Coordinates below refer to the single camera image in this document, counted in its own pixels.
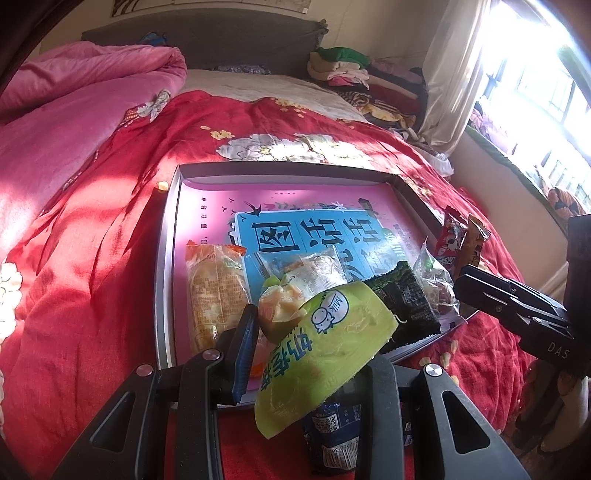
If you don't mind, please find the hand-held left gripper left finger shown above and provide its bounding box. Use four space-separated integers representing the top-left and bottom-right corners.
51 304 260 480

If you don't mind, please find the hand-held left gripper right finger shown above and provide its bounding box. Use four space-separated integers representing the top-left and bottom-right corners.
355 353 532 480

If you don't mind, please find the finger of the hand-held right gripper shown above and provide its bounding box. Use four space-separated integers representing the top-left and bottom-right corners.
462 264 568 316
452 276 572 341

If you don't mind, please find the gold snack packet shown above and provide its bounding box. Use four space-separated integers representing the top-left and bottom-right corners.
462 213 490 274

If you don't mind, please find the clear red date packet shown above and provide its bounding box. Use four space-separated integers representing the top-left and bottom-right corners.
412 237 462 320

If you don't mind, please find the orange bread packet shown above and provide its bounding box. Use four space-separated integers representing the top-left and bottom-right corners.
185 239 252 354

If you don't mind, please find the black green snack packet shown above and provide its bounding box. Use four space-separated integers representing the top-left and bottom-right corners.
362 261 444 356

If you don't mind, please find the pink printed shallow box tray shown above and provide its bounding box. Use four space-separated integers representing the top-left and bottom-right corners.
154 162 481 409

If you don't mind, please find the person's right hand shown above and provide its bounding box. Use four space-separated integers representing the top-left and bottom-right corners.
522 362 591 445

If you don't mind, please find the dark blue snack packet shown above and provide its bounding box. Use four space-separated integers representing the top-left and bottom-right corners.
302 401 413 477

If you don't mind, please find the clear pastry packet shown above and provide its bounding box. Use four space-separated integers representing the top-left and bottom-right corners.
256 251 352 344

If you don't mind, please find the floral pillow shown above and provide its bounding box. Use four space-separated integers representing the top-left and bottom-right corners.
547 187 588 219

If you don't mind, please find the red snack packet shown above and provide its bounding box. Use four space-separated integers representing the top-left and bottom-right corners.
434 206 468 273

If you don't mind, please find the white cloth bundle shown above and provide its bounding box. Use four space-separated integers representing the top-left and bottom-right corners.
392 127 456 177

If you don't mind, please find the purple floral cloth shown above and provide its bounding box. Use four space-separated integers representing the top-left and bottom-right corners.
471 108 518 153

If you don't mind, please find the red floral blanket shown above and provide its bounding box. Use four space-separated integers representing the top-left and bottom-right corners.
0 90 532 480

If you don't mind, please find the window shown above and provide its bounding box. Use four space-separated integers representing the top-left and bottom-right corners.
471 0 591 185

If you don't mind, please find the cream curtain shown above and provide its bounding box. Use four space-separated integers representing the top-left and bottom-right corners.
418 0 493 158

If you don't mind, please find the pile of folded clothes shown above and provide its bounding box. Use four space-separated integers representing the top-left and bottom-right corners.
307 46 431 131

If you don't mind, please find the beige bed sheet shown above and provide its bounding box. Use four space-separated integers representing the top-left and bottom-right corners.
182 69 371 123

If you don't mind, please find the dark patterned pillow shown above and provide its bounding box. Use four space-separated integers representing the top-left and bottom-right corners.
212 65 271 76

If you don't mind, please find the pink quilt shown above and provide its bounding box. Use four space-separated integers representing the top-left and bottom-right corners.
0 41 188 241

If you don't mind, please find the grey headboard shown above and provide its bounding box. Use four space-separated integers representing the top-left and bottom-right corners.
81 8 329 77

